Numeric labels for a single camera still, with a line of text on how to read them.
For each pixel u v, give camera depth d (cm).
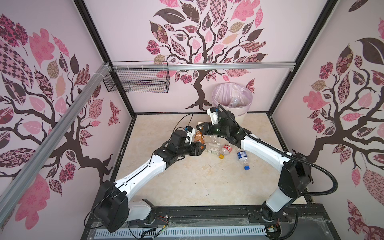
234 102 103
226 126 63
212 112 73
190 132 71
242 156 90
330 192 42
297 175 44
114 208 39
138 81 122
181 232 70
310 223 71
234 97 103
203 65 92
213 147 100
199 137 76
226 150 93
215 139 72
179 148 61
